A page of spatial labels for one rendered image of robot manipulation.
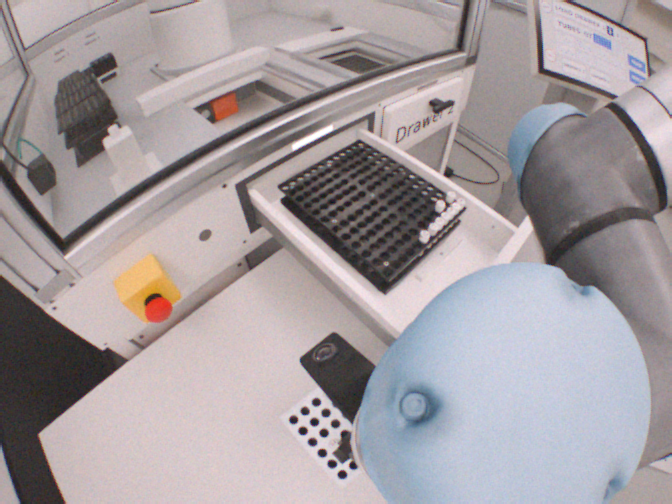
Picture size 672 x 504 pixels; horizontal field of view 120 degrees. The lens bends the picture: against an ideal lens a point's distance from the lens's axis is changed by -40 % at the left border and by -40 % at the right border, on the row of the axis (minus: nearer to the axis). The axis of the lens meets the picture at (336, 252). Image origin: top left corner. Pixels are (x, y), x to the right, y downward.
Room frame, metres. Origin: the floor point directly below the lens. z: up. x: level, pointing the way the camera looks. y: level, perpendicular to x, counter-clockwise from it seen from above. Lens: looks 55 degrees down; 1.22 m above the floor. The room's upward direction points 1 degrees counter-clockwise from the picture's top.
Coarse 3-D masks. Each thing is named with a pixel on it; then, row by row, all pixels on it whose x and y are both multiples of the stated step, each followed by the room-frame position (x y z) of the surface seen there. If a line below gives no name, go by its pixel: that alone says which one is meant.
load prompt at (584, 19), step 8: (552, 0) 0.95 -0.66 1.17; (560, 8) 0.94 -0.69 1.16; (568, 8) 0.94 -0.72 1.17; (568, 16) 0.92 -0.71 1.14; (576, 16) 0.93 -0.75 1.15; (584, 16) 0.93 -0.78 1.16; (584, 24) 0.91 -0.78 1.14; (592, 24) 0.92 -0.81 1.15; (600, 24) 0.92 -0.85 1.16; (608, 24) 0.93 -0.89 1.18; (600, 32) 0.90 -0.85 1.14; (608, 32) 0.91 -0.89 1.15; (616, 32) 0.91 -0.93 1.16; (616, 40) 0.89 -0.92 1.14
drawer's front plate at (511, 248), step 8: (528, 224) 0.25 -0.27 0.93; (520, 232) 0.24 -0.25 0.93; (528, 232) 0.24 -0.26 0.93; (512, 240) 0.22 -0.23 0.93; (520, 240) 0.22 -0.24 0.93; (504, 248) 0.21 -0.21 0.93; (512, 248) 0.21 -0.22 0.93; (504, 256) 0.20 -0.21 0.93; (512, 256) 0.20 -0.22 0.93; (496, 264) 0.19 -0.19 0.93
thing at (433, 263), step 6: (456, 234) 0.30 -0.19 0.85; (450, 240) 0.28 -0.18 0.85; (456, 240) 0.28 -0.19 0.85; (444, 246) 0.27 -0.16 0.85; (450, 246) 0.27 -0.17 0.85; (456, 246) 0.28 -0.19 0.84; (438, 252) 0.26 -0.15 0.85; (444, 252) 0.26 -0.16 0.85; (450, 252) 0.27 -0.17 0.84; (432, 258) 0.25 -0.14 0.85; (438, 258) 0.25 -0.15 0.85; (444, 258) 0.26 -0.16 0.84; (426, 264) 0.24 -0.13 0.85; (432, 264) 0.24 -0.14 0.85; (438, 264) 0.24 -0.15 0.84; (420, 270) 0.23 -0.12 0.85; (426, 270) 0.23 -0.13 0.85; (432, 270) 0.23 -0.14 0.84; (414, 276) 0.23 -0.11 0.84; (420, 276) 0.22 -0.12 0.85; (426, 276) 0.22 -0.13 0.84
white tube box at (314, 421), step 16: (304, 400) 0.06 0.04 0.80; (320, 400) 0.07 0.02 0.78; (288, 416) 0.04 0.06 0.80; (304, 416) 0.04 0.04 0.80; (320, 416) 0.04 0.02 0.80; (336, 416) 0.04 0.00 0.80; (304, 432) 0.02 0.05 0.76; (320, 432) 0.02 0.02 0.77; (336, 432) 0.02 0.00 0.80; (320, 448) 0.00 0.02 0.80; (336, 448) 0.00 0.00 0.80; (320, 464) -0.02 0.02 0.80; (336, 464) -0.02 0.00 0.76; (352, 464) -0.02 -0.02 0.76; (336, 480) -0.04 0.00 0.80; (352, 480) -0.04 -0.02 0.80
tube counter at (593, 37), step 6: (588, 30) 0.90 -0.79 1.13; (588, 36) 0.88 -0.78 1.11; (594, 36) 0.89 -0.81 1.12; (600, 36) 0.89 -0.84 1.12; (594, 42) 0.87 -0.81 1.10; (600, 42) 0.88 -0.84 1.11; (606, 42) 0.88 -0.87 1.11; (612, 42) 0.88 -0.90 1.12; (606, 48) 0.87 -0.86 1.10; (612, 48) 0.87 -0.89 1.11; (618, 48) 0.87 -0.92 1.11; (618, 54) 0.86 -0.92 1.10
